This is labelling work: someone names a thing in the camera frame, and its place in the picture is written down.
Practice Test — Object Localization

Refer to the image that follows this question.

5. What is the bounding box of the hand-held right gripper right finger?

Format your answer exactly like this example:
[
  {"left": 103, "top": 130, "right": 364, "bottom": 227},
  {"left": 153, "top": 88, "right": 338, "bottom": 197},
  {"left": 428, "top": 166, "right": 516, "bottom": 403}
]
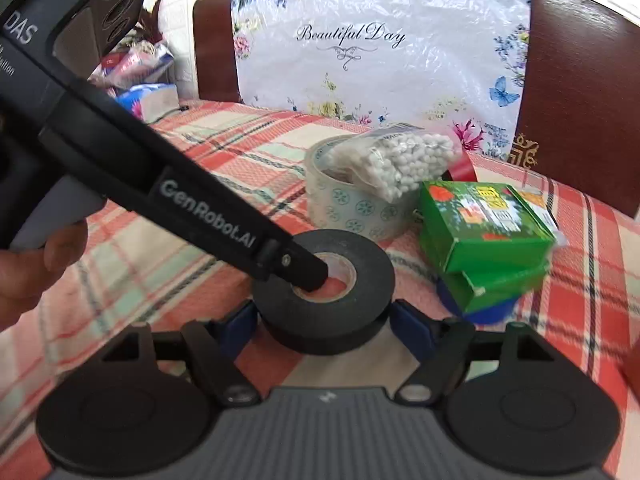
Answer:
[{"left": 389, "top": 299, "right": 557, "bottom": 407}]

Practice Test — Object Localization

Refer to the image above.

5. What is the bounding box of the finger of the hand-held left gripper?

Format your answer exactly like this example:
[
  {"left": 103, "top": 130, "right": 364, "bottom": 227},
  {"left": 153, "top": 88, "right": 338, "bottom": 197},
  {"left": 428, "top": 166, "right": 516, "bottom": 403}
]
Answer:
[{"left": 280, "top": 234, "right": 332, "bottom": 294}]

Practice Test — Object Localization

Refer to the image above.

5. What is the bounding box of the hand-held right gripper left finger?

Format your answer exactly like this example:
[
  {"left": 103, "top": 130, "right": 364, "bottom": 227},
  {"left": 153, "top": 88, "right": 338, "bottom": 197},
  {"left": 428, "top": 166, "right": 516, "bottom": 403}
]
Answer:
[{"left": 100, "top": 299, "right": 262, "bottom": 407}]

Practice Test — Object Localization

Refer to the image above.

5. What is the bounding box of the black tape roll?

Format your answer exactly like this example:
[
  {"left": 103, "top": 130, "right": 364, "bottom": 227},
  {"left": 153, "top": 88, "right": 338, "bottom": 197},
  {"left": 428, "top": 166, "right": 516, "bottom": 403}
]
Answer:
[{"left": 250, "top": 229, "right": 397, "bottom": 356}]

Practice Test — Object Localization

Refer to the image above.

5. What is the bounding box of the person's left hand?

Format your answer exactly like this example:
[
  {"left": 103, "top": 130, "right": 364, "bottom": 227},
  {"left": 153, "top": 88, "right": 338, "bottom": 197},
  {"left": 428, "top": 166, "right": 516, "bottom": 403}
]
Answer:
[{"left": 0, "top": 221, "right": 89, "bottom": 332}]

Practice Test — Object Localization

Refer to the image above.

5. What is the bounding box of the blue tissue pack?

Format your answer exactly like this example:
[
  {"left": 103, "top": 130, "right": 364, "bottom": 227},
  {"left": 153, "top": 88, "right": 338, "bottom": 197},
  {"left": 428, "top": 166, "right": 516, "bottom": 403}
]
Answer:
[{"left": 116, "top": 82, "right": 181, "bottom": 124}]

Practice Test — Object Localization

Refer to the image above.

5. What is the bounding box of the patterned clear tape roll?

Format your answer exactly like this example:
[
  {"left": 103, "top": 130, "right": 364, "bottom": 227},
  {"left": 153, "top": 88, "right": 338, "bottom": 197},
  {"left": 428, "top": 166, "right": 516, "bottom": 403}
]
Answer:
[{"left": 304, "top": 135, "right": 427, "bottom": 242}]

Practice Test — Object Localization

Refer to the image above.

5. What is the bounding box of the blue tape roll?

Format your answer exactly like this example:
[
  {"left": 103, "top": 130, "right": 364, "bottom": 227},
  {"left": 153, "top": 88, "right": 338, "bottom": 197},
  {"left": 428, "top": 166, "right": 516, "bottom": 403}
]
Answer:
[{"left": 434, "top": 279, "right": 524, "bottom": 326}]

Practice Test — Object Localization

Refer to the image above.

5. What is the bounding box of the red and white packet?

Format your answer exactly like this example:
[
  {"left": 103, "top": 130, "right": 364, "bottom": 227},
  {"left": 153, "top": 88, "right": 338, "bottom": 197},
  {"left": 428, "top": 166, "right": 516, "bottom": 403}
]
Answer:
[{"left": 89, "top": 40, "right": 176, "bottom": 92}]

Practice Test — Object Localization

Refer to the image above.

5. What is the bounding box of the plaid blanket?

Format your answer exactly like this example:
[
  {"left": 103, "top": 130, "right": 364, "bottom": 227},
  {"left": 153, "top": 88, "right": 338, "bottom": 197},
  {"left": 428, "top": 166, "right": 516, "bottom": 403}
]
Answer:
[{"left": 0, "top": 99, "right": 640, "bottom": 480}]

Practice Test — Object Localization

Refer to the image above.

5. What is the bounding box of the green cardboard box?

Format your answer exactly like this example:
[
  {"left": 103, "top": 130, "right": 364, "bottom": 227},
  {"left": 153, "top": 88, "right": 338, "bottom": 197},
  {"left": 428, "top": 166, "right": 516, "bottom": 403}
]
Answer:
[
  {"left": 419, "top": 180, "right": 562, "bottom": 274},
  {"left": 440, "top": 254, "right": 552, "bottom": 317}
]

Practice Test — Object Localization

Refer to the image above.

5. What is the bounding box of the dark red plant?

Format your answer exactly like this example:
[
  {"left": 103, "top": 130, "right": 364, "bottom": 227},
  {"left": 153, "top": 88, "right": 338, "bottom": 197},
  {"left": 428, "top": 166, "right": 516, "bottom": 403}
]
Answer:
[{"left": 134, "top": 0, "right": 167, "bottom": 47}]

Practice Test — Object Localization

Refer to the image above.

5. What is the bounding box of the bag of white beads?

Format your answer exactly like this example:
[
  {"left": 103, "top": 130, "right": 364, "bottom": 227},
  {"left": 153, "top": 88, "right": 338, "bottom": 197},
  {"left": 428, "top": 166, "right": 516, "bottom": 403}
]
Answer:
[{"left": 322, "top": 122, "right": 463, "bottom": 202}]

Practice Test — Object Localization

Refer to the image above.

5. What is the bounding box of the red tape roll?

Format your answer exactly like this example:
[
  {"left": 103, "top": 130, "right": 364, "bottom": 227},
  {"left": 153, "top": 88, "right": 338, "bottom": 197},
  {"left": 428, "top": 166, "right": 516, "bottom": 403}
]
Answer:
[{"left": 444, "top": 152, "right": 479, "bottom": 184}]

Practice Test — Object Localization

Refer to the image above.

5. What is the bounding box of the floral plastic bag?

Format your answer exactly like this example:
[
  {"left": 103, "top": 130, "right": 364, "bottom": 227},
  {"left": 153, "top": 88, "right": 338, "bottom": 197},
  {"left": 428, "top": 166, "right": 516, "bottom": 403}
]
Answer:
[{"left": 230, "top": 0, "right": 534, "bottom": 162}]

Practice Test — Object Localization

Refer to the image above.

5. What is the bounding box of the brown wooden headboard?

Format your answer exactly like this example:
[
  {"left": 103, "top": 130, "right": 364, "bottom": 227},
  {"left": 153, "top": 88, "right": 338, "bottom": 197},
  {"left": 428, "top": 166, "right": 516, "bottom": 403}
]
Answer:
[{"left": 192, "top": 0, "right": 640, "bottom": 222}]

